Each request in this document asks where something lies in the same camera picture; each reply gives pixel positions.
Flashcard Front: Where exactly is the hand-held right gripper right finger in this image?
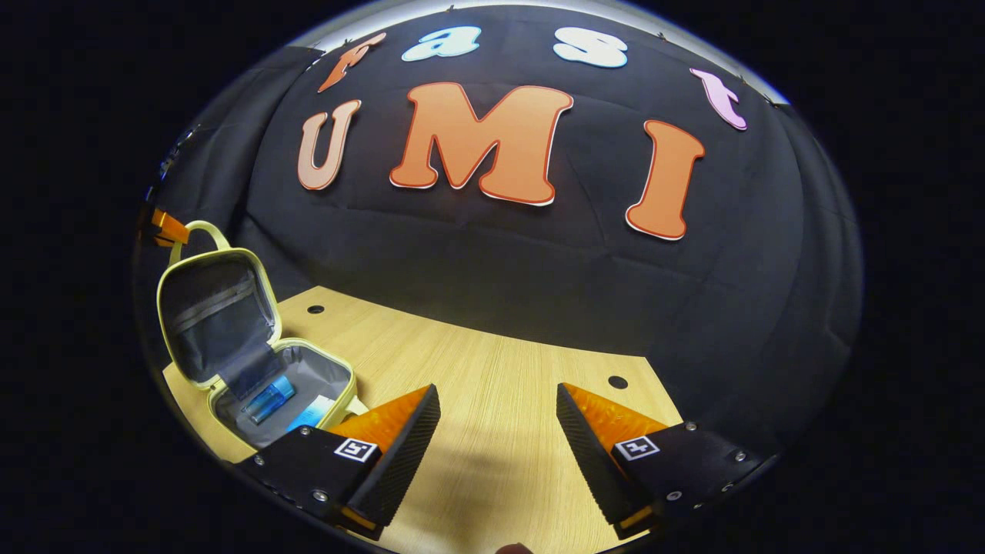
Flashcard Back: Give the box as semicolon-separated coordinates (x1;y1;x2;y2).
556;382;770;539

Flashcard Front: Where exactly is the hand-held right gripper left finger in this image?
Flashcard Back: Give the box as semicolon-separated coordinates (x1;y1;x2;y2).
235;383;442;541

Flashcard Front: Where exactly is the pale yellow suitcase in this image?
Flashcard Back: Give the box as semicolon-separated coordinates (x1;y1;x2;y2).
156;221;369;451

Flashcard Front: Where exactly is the white and blue tube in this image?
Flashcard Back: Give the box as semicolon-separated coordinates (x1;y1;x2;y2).
286;395;337;433

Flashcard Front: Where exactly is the blue skin care bottle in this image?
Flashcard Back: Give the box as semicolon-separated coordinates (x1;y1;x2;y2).
242;375;296;425

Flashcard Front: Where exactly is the thin stand with cable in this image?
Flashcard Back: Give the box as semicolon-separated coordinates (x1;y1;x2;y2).
156;127;199;184

